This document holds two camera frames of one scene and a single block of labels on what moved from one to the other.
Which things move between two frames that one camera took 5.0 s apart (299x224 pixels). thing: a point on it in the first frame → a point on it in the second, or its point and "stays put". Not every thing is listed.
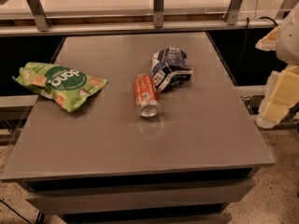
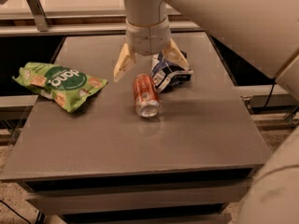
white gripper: (290, 41) → (148, 38)
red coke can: (146, 96) stays put
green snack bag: (66, 87) stays put
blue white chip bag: (169, 68) stays put
